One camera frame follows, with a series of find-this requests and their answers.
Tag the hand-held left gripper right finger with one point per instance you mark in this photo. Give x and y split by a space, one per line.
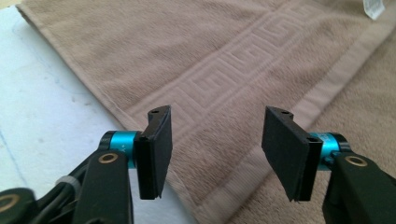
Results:
289 158

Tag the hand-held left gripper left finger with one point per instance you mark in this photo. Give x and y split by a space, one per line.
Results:
154 165

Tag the beige terry towel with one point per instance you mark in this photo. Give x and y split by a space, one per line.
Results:
218 62

